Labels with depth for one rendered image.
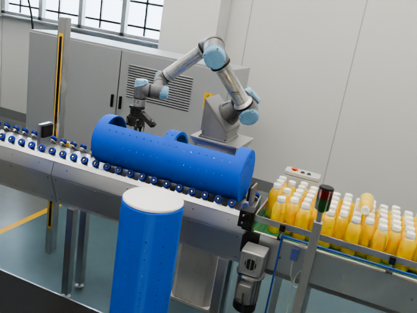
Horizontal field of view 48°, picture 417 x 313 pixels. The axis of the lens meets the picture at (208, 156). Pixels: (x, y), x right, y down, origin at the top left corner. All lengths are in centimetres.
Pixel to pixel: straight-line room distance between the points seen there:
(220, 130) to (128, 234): 98
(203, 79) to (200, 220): 184
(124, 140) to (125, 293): 81
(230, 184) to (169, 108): 199
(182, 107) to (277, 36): 150
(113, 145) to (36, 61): 258
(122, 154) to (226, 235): 71
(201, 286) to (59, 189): 110
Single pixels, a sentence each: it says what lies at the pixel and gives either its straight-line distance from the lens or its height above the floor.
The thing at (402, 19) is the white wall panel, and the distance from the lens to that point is 500.
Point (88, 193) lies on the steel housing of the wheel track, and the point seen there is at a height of 78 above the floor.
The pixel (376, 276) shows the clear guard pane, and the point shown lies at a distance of 224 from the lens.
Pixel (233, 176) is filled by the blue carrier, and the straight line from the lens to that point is 233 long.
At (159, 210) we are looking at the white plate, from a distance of 202.
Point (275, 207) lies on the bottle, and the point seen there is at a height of 103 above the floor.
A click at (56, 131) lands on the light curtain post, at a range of 337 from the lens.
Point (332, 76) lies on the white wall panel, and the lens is 505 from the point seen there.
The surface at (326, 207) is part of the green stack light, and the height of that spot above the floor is 118.
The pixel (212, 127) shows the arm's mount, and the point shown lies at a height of 122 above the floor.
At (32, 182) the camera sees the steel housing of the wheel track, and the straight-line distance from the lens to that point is 305.
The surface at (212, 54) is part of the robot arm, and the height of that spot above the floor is 167.
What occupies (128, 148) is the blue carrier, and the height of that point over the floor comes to 111.
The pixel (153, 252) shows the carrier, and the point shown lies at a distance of 211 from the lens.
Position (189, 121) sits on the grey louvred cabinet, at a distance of 416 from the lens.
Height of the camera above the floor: 187
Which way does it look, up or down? 17 degrees down
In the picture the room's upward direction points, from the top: 9 degrees clockwise
